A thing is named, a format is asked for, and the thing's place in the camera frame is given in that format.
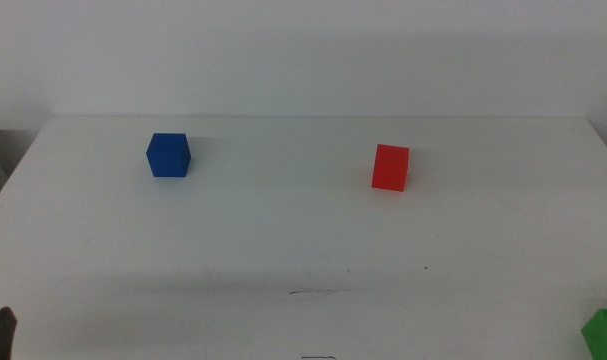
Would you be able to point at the green cube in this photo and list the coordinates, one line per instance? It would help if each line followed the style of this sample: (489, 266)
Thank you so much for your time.
(605, 334)

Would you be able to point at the blue cube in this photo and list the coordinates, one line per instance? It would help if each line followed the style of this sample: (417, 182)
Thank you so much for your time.
(168, 156)

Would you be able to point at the red cube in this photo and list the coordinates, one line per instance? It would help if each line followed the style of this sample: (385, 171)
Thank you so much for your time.
(390, 167)

